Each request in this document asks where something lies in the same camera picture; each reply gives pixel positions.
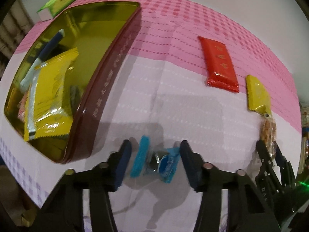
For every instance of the blue soda cracker packet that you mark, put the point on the blue soda cracker packet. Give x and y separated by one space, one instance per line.
42 57

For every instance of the yellow square snack packet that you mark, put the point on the yellow square snack packet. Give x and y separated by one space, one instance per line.
258 98

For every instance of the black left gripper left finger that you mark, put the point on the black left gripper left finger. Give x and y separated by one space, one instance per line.
63 209

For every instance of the beige patterned curtain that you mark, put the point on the beige patterned curtain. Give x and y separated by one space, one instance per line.
14 27

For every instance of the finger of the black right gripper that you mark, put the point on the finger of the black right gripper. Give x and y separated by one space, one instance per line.
286 170
265 159

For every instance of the red snack packet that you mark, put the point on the red snack packet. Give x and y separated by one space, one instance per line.
220 69

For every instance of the blue candy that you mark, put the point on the blue candy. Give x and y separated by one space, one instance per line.
161 162

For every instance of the green tissue pack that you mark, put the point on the green tissue pack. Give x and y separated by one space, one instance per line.
52 8

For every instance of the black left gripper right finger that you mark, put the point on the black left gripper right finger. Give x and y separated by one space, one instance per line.
247 209

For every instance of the pink checkered tablecloth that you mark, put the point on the pink checkered tablecloth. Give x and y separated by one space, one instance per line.
160 91

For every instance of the yellow silver snack packet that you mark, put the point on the yellow silver snack packet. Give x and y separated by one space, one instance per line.
48 111

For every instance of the clear cookie snack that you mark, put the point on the clear cookie snack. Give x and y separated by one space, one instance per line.
268 133

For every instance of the gold toffee tin box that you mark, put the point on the gold toffee tin box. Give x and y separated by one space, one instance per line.
102 32

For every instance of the pink patterned snack packet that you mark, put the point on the pink patterned snack packet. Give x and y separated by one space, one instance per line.
22 108

